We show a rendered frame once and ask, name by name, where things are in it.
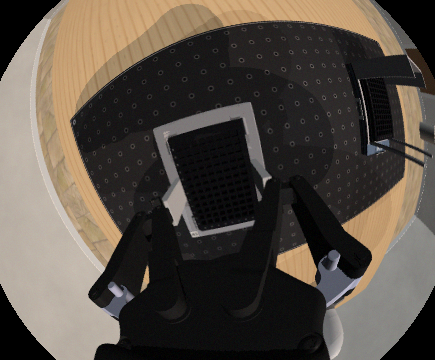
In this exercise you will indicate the black well plate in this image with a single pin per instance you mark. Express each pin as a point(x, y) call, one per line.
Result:
point(212, 187)
point(378, 109)

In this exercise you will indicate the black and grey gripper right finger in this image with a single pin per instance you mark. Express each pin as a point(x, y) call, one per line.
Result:
point(341, 259)

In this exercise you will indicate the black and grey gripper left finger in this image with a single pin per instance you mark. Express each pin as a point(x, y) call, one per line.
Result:
point(123, 276)

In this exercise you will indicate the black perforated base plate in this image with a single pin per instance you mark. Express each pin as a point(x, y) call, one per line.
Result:
point(294, 75)

